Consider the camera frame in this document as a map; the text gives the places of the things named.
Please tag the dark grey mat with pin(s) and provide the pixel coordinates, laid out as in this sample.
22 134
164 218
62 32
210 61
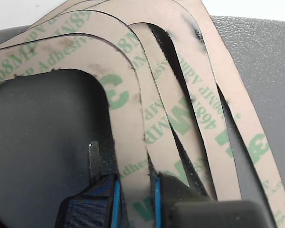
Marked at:
263 59

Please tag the beige rectangular adhesive frame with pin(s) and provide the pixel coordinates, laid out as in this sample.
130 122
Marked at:
183 123
230 61
128 118
204 102
135 61

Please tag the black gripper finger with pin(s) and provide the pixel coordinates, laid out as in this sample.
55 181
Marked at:
92 206
204 213

